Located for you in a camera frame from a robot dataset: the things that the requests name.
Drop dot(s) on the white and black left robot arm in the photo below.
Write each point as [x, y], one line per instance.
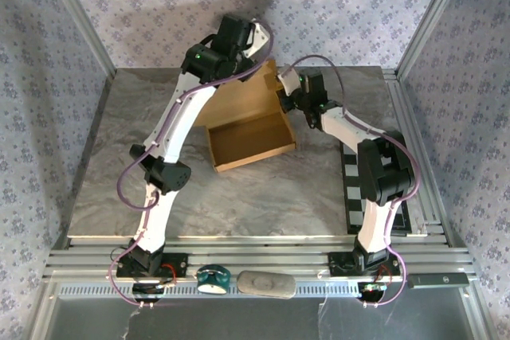
[175, 125]

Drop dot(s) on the small circuit board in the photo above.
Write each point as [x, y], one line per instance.
[372, 288]

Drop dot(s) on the brown cardboard box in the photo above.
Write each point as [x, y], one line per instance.
[247, 145]

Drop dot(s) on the grey metal panel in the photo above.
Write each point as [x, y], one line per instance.
[239, 318]

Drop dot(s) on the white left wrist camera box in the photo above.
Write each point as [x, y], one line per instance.
[259, 39]

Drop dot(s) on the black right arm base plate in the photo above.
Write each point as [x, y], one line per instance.
[338, 264]

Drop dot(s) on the dark rectangular bar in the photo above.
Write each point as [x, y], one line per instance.
[438, 280]

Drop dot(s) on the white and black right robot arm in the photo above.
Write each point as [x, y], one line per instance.
[346, 129]

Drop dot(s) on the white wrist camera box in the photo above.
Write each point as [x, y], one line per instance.
[259, 39]
[289, 82]

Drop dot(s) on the aluminium extrusion frame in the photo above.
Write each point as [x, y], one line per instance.
[259, 254]

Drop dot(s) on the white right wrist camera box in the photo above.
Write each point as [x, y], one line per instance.
[289, 82]

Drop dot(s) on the black and grey chessboard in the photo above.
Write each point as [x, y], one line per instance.
[352, 196]

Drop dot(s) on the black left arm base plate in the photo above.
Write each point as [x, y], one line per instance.
[177, 265]

